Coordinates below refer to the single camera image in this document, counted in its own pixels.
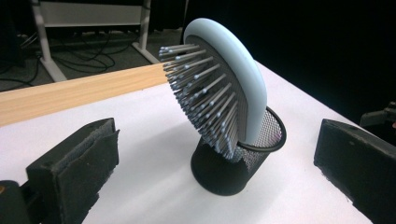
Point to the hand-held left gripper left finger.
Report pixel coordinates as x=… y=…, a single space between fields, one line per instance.
x=74 y=168

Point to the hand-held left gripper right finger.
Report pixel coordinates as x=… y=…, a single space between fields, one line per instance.
x=358 y=161

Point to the light blue hairbrush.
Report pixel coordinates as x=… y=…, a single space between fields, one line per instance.
x=246 y=74

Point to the black mesh pen holder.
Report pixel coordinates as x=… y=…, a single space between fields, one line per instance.
x=218 y=174

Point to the white metal frame stand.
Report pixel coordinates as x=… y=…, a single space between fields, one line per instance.
x=90 y=14

